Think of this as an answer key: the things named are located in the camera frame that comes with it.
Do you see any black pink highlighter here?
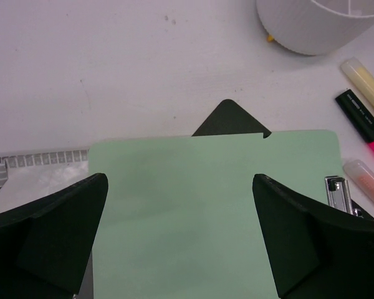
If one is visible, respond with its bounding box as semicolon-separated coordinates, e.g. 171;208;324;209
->
335;89;374;153

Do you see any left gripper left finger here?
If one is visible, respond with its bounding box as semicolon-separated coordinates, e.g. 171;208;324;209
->
0;173;108;298

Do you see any green clipboard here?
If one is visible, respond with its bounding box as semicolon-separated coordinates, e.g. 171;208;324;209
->
89;130;343;298

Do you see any black clipboard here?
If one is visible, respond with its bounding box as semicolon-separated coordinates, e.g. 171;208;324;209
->
193;99;272;138

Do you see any yellow highlighter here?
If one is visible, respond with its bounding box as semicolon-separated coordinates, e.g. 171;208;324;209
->
340;57;374;108

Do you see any grey booklet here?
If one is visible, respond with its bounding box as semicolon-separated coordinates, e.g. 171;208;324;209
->
0;149;89;197

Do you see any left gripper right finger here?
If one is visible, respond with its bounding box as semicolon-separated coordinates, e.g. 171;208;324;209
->
252;174;374;298

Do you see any pale orange highlighter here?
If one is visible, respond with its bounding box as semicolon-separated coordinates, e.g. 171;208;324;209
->
343;159;374;203

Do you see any white round desk organizer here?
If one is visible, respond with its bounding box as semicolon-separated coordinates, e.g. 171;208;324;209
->
256;0;374;55

